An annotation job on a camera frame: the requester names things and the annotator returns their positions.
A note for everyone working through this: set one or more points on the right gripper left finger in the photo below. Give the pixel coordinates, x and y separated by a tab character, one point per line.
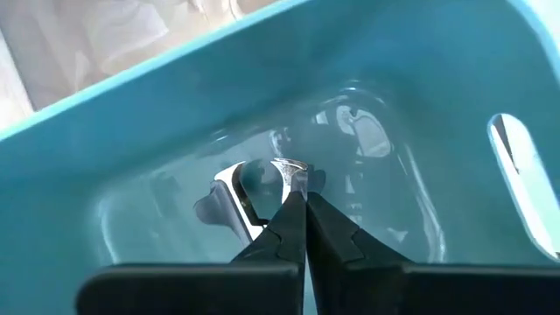
271	271

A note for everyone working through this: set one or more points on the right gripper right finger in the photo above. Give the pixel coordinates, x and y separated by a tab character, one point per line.
350	280

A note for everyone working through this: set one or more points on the slate grey staple remover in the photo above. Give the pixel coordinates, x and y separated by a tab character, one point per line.
216	205

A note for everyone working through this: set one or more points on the teal plastic bin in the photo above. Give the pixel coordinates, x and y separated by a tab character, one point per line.
131	131

